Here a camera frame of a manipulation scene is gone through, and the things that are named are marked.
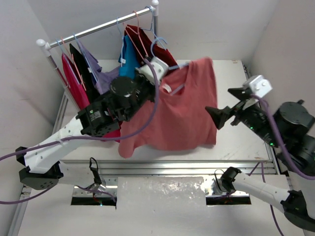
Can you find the magenta pink t-shirt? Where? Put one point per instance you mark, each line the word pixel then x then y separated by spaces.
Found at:
pixel 76 84

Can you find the black t-shirt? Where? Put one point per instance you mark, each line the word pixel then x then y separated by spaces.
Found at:
pixel 86 75

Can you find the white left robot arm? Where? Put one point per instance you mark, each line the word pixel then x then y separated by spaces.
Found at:
pixel 43 166

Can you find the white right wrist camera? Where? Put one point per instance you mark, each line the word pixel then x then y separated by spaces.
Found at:
pixel 258 85

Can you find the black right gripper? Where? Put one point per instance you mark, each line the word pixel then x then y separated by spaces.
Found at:
pixel 220 116

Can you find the dark red t-shirt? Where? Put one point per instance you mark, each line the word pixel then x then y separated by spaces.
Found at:
pixel 158 51

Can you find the silver clothes rack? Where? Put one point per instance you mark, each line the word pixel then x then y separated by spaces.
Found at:
pixel 103 41

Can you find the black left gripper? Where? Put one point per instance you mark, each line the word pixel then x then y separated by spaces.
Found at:
pixel 149 86

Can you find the teal blue t-shirt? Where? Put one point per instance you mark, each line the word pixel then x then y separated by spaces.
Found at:
pixel 128 59

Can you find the blue hanger at rack end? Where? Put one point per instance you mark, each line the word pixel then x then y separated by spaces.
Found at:
pixel 154 29

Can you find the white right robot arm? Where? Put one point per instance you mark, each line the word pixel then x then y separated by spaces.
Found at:
pixel 286 129

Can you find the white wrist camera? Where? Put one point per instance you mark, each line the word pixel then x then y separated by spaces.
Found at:
pixel 160 68
pixel 258 85

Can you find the aluminium rail frame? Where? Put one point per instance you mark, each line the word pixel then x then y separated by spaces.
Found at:
pixel 160 193

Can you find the lavender purple t-shirt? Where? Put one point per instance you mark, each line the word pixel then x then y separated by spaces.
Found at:
pixel 101 80

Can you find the salmon pink t-shirt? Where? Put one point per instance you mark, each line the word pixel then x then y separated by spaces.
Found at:
pixel 181 121

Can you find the pink wire hanger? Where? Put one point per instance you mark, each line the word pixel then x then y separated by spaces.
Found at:
pixel 134 33

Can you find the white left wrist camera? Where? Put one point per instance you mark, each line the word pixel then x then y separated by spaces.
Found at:
pixel 160 68

